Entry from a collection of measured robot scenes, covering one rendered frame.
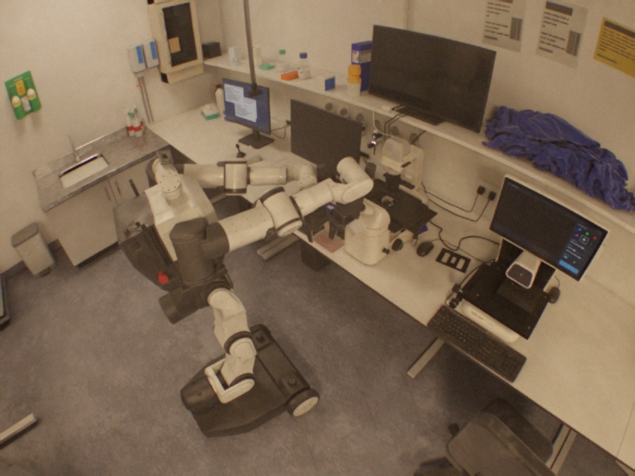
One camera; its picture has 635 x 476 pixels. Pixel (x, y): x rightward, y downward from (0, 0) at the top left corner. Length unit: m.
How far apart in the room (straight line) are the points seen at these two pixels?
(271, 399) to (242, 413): 0.17
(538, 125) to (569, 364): 1.06
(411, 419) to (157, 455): 1.46
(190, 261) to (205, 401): 1.08
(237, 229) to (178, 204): 0.21
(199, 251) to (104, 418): 1.74
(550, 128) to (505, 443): 1.32
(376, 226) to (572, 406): 1.14
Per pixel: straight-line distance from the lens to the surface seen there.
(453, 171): 2.14
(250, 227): 0.97
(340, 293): 2.56
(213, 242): 0.93
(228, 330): 1.54
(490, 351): 1.53
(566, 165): 1.65
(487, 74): 1.76
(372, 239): 1.59
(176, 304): 1.31
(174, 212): 1.04
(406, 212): 1.71
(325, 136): 1.97
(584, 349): 1.79
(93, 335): 2.87
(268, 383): 2.02
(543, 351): 1.66
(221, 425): 1.97
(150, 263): 1.11
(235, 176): 1.25
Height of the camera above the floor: 1.98
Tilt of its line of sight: 42 degrees down
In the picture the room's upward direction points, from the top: 2 degrees counter-clockwise
